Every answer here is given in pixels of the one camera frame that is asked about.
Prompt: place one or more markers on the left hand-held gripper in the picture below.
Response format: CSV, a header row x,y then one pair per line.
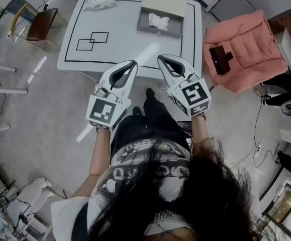
x,y
102,110

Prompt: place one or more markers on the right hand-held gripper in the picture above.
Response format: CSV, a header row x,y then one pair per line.
x,y
194,95

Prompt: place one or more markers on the grey box with beige lid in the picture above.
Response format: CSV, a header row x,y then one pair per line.
x,y
161,16

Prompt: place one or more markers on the person's right forearm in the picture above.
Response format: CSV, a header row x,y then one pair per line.
x,y
200,132

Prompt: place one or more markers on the person's left forearm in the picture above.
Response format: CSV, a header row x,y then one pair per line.
x,y
95,159

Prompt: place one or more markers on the person's black shoe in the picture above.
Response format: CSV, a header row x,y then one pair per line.
x,y
150,93
137,111

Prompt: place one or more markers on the dark brown flat block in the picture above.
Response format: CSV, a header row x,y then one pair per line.
x,y
219,59

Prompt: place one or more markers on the person's black trousers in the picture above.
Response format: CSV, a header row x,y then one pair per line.
x,y
157,124

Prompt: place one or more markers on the small black waist device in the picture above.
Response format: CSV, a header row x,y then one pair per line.
x,y
184,127

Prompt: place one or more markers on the white wet wipes packet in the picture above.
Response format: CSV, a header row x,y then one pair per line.
x,y
100,0

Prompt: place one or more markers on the pink padded cushion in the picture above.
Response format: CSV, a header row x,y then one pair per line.
x,y
250,54

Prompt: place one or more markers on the brown seat chair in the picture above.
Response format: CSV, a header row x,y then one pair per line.
x,y
41,25

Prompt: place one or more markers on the person's white printed shirt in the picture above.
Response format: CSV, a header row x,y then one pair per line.
x,y
125,184

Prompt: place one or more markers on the white power strip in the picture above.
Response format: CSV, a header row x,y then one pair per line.
x,y
258,150

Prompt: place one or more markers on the white framed glass panel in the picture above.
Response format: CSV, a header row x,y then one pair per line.
x,y
287,210

